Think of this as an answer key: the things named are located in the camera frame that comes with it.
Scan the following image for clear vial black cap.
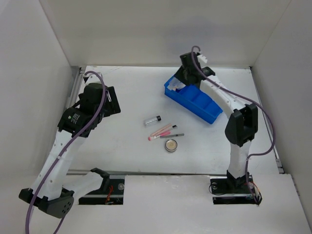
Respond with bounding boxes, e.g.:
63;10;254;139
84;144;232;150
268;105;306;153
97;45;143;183
143;116;161;127

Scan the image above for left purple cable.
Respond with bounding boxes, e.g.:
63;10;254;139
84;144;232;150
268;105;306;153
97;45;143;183
25;70;108;234

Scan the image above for pink brush black bristles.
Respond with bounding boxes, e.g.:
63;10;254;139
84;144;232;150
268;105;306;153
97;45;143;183
151;125;177;137

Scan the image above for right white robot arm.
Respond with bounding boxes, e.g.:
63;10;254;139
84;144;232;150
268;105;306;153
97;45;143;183
175;52;258;192

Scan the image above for blue plastic organizer tray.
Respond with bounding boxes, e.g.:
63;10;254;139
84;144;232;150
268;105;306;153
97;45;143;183
164;78;222;124

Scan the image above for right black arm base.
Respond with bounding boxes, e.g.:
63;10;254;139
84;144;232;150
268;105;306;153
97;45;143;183
209;175;262;205

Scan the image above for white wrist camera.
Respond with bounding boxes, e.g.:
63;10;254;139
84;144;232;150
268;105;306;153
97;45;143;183
196;54;208;66
83;72;103;85

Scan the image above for grey eyeliner pencil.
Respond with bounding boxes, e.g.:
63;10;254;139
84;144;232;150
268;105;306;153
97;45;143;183
160;134;185;138

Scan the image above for round powder compact jar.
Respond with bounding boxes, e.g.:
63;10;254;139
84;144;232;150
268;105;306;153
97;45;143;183
165;139;177;153

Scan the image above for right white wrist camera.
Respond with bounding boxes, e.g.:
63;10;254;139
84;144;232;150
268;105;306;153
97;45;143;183
196;54;208;66

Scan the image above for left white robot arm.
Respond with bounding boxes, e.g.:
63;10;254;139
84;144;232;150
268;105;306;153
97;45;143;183
19;83;121;218

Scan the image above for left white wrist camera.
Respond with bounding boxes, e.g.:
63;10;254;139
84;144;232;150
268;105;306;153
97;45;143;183
83;72;103;85

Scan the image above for round white powder puff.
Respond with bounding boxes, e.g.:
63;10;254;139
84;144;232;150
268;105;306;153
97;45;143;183
173;81;186;91

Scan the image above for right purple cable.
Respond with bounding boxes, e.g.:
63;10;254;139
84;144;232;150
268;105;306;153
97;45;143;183
191;45;276;204

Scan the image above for clear plastic bottle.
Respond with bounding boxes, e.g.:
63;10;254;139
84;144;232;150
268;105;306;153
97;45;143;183
167;76;180;90

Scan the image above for purple cable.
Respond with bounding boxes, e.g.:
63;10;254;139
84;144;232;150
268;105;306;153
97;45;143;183
25;70;108;234
191;45;276;204

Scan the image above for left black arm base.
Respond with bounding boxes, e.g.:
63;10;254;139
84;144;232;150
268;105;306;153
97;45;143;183
78;168;125;205

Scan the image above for light pink stick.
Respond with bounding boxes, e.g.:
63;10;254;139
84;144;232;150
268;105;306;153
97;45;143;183
150;124;172;137

